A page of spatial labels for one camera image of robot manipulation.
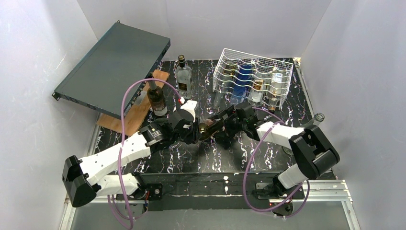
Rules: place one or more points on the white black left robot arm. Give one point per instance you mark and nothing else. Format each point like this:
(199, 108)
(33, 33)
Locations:
(89, 177)

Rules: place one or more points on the clear bottle white label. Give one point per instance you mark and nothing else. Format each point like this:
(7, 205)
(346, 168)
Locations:
(275, 88)

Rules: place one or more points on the dark grey rack server box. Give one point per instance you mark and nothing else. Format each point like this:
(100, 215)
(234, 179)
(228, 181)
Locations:
(121, 57)

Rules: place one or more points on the dark bottle on wooden board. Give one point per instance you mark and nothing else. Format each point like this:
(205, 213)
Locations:
(156, 98)

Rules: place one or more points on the dark green wine bottle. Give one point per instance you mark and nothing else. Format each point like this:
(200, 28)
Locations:
(211, 128)

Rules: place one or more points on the brown wooden board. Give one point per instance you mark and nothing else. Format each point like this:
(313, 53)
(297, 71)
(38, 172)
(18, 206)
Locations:
(133, 119)

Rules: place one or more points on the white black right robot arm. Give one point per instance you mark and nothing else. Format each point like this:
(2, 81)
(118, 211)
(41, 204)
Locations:
(313, 152)

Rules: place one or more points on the white wire wine rack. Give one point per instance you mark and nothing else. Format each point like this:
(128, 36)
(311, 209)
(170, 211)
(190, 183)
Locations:
(262, 67)

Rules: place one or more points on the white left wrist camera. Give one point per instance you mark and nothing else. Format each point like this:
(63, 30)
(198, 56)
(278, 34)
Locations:
(188, 105)

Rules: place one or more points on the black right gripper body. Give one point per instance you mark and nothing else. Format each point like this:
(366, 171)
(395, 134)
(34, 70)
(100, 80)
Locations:
(227, 121)

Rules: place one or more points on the blue square glass bottle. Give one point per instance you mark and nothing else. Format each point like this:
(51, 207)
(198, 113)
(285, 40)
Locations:
(243, 78)

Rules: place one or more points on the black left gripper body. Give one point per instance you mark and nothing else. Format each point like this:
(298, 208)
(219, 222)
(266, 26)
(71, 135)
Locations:
(193, 132)

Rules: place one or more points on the clear square bottle black cap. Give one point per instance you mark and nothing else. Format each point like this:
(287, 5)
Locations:
(183, 74)

